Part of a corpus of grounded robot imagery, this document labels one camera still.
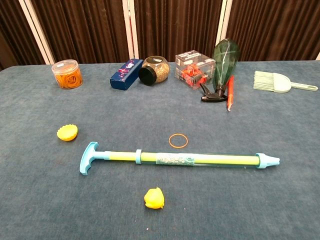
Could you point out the yellow-blue plastic water squirter tube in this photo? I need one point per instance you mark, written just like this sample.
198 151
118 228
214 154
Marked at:
225 160

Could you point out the pale green hand brush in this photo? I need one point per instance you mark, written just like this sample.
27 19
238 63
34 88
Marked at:
280 81

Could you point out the orange rubber band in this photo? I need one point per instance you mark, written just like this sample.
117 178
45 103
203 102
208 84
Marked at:
170 143

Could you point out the round glass jar black lid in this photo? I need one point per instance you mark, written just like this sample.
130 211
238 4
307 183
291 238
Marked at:
160 68

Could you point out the dark blue cardboard box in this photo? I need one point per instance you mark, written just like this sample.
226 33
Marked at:
125 75

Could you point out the clear box of orange clips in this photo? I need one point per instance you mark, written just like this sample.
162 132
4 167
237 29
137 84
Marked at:
193 70

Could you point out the red pen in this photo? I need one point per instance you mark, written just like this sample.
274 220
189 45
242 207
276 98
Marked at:
230 92

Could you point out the yellow duck toy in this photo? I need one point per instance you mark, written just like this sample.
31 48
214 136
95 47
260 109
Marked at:
153 198

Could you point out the green spray bottle black trigger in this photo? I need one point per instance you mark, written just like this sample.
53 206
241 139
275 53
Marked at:
225 62

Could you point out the yellow bottle cap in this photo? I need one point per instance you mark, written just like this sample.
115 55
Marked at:
67 133

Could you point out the brown curtain screen panel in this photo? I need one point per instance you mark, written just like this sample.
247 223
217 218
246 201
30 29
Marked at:
175 25
275 27
12 30
82 30

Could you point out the clear jar of rubber bands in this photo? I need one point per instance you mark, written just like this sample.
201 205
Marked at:
68 75

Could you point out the blue table cloth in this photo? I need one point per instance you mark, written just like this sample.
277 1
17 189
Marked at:
75 212

